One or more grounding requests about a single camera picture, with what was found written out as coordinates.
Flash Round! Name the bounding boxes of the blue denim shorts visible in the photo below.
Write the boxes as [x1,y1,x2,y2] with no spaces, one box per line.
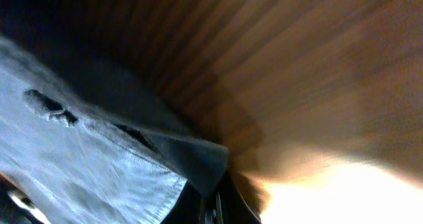
[1,37,228,223]

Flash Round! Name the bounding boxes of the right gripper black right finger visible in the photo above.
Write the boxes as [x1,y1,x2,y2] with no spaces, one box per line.
[162,174,262,224]

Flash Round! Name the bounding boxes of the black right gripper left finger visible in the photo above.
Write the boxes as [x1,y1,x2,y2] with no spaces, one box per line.
[1,174,51,224]

